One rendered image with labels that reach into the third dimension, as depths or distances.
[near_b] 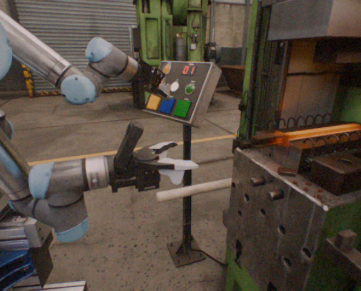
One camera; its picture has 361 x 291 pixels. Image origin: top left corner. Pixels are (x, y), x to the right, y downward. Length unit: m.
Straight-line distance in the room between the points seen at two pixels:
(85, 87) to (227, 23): 9.41
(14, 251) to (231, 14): 9.72
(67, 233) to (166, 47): 4.97
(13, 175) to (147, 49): 4.99
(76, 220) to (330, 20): 0.72
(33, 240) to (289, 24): 0.96
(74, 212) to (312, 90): 0.93
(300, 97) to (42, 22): 7.99
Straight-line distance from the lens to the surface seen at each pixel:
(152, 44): 5.48
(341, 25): 0.70
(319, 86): 1.09
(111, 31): 8.47
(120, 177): 0.57
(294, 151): 0.73
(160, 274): 1.59
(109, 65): 0.78
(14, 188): 0.64
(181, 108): 1.03
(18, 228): 0.86
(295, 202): 0.68
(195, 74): 1.07
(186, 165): 0.52
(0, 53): 0.41
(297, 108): 1.04
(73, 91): 0.65
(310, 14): 0.71
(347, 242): 0.36
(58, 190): 0.55
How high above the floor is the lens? 1.23
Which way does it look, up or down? 22 degrees down
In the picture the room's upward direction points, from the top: straight up
